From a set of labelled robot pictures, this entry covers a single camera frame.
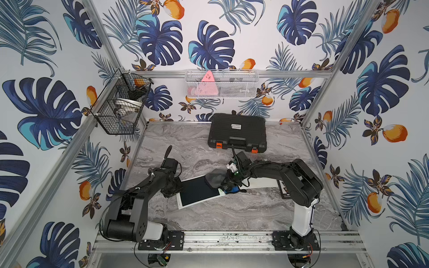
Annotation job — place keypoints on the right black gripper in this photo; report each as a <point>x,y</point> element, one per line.
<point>228,181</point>

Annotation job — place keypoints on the white mesh wall basket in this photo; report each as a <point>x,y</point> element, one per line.
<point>232,84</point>

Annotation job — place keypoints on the pink triangular card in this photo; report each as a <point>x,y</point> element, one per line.
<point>207,86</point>

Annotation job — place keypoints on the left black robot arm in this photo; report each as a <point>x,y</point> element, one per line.
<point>126,217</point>

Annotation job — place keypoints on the black wire basket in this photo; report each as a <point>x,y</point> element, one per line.
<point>121,103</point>

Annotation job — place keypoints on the black plastic tool case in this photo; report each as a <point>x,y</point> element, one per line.
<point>241,132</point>

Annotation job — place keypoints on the blue grey microfibre cloth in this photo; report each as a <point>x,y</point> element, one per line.
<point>216,179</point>

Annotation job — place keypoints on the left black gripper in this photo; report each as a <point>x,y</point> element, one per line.
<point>167,163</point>

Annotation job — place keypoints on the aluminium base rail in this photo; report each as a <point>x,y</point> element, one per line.
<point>240,242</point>

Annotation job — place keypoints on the white drawing tablet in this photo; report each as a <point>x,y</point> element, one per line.
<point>262,183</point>
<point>196,190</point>

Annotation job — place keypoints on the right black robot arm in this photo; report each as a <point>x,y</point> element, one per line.
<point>302,185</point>

